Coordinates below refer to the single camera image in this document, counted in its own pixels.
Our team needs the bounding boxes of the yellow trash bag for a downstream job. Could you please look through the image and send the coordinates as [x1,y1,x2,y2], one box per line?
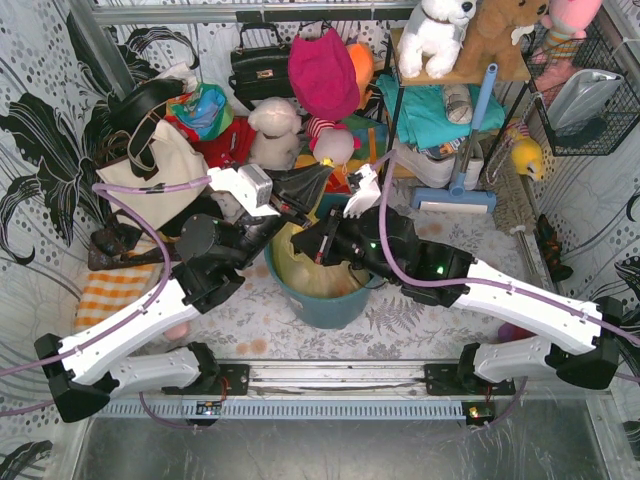
[269,157,371,299]

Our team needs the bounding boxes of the teal trash bin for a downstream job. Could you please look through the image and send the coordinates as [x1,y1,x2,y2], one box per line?
[263,192,386,330]

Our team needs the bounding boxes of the blue floor mop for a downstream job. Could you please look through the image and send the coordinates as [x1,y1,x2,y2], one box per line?
[411,63,498,214]

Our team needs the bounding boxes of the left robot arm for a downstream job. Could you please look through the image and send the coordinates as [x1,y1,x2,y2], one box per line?
[34,164,332,423]

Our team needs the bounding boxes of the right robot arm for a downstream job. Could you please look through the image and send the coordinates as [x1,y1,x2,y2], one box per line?
[291,207,619,395]

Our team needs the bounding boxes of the rainbow striped bag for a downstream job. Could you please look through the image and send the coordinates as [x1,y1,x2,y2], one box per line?
[295,116,387,194]

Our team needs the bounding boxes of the colourful printed bag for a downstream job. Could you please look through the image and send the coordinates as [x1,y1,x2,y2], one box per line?
[164,83,234,143]

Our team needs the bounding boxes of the cream canvas tote bag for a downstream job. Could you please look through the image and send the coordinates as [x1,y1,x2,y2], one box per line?
[95,119,212,231]

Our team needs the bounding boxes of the pink white plush doll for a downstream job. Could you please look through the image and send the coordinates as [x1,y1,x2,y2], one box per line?
[306,116,361,167]

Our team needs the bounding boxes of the cream plush sheep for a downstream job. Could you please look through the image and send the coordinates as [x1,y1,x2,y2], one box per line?
[248,97,302,170]

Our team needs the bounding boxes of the red cloth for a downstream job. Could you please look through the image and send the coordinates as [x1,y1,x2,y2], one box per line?
[192,117,257,168]

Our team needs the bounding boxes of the white sneakers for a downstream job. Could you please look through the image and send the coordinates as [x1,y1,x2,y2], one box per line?
[395,143,484,191]

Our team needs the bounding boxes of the magenta fabric hat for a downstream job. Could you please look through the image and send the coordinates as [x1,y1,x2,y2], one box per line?
[288,28,360,121]

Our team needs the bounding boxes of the black leather handbag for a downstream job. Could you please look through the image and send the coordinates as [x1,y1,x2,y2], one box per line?
[228,22,295,111]

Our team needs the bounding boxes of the pink rolled towel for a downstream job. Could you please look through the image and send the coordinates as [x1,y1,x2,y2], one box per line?
[163,321,190,341]

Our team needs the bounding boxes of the teal folded cloth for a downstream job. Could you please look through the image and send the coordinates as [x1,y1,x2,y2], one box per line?
[376,75,506,149]

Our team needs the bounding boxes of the orange plush toy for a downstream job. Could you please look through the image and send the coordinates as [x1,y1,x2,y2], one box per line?
[347,43,374,98]

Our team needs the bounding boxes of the orange checkered cloth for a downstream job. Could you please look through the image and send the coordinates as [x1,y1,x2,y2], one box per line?
[74,265,161,332]

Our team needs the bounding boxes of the purple orange sock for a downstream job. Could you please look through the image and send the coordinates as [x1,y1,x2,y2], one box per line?
[498,323,521,343]

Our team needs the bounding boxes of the yellow plush duck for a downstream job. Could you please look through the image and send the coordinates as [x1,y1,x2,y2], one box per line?
[506,123,544,181]

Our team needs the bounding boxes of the white plush dog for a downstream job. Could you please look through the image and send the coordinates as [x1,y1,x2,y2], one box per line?
[398,0,477,79]

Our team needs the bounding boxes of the brown teddy bear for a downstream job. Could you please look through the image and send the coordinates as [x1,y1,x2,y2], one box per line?
[454,0,549,81]

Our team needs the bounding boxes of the silver foil pouch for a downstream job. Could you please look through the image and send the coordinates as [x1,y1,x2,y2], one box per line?
[547,69,624,130]

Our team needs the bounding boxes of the pink plush toy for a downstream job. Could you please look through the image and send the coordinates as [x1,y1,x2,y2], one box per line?
[531,0,602,92]

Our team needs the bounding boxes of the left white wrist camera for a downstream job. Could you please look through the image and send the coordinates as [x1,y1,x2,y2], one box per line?
[207,164,279,217]

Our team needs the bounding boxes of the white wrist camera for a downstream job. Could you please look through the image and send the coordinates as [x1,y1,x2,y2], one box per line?
[343,164,381,218]
[207,164,279,217]

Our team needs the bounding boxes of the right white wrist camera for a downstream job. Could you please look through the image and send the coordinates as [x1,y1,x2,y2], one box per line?
[343,164,381,218]

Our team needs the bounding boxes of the aluminium front rail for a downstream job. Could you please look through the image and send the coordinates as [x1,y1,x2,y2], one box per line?
[72,357,611,401]

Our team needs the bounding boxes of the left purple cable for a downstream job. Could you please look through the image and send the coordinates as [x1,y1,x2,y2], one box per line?
[0,176,216,431]

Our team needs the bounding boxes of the black wire basket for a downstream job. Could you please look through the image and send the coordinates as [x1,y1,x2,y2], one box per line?
[523,24,639,157]

